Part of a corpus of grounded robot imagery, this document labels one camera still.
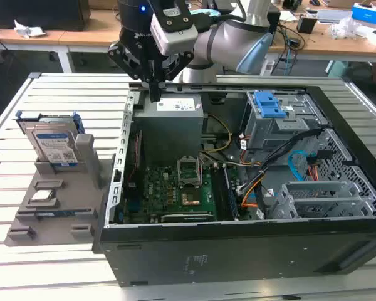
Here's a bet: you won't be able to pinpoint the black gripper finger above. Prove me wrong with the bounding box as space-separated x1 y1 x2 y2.
107 41 160 103
158 51 196 102

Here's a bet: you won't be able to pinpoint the hard disk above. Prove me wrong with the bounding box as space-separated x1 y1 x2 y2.
15 110 83 167

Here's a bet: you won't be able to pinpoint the metal disk bay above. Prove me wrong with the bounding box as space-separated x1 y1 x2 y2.
267 180 376 220

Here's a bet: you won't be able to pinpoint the brown cardboard box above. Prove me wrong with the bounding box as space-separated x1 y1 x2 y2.
89 0 120 10

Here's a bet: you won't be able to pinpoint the wooden desk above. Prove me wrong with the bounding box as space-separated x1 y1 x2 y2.
0 0 376 75

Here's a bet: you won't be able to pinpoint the grey power supply unit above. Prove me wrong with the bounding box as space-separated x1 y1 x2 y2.
132 93 206 158

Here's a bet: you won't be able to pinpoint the white power strip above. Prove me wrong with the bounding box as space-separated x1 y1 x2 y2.
259 59 276 77

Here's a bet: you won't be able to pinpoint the metal socket cover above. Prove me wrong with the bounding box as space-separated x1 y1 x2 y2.
177 155 202 186

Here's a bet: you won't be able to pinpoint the blue plastic drive latch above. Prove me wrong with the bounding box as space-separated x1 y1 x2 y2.
251 90 286 119

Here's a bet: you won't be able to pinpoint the large black box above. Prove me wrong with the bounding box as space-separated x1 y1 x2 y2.
0 0 92 33

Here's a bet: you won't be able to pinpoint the crumpled white paper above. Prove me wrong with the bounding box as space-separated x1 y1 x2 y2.
13 19 46 40

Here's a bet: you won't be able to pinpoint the black computer tower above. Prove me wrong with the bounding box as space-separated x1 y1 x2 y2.
267 6 282 36

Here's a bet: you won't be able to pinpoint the metal drive cage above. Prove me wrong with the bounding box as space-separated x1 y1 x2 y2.
240 92 329 166

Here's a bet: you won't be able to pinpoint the green motherboard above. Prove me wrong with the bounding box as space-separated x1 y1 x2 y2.
122 162 239 224

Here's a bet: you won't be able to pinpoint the black RAM slot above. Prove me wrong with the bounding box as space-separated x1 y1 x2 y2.
216 165 232 220
209 165 224 221

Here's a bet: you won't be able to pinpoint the CPU socket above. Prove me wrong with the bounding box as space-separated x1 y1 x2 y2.
178 184 203 209

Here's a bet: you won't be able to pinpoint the small black box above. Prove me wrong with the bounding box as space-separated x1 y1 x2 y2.
296 15 319 35

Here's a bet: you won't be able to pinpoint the installed RAM stick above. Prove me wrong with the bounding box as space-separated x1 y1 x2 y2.
224 165 239 219

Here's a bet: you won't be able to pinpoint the grey parts rack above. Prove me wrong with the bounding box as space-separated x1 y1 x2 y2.
4 133 114 248

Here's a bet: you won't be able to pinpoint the black graphics card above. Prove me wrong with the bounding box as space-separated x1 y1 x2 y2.
150 213 217 224

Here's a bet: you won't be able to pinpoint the silver CPU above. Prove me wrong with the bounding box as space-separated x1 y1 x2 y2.
31 190 58 202

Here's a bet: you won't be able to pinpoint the pale green bin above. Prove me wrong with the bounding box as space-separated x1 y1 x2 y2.
326 59 352 79

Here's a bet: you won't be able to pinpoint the clear plastic bags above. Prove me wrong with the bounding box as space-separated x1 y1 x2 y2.
327 16 368 41

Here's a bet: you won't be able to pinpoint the black PC case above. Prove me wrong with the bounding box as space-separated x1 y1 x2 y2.
92 82 376 288

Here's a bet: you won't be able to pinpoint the blue cardboard box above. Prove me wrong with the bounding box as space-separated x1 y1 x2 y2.
350 2 376 28

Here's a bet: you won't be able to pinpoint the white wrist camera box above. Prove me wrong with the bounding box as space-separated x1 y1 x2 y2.
149 0 199 56

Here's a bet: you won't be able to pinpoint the yellow wires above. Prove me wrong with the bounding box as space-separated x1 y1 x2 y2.
201 114 233 155

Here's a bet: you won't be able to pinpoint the red wire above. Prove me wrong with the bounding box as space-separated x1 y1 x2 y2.
127 129 144 186

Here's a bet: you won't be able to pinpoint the black cable bundle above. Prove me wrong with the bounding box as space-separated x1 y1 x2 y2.
237 127 324 196

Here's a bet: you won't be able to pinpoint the blue wire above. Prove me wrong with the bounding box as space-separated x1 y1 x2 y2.
288 150 311 182

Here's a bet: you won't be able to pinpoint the orange wire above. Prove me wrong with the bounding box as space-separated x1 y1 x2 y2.
240 180 261 209

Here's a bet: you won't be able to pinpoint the black connector with orange wires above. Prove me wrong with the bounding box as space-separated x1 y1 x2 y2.
306 150 333 181

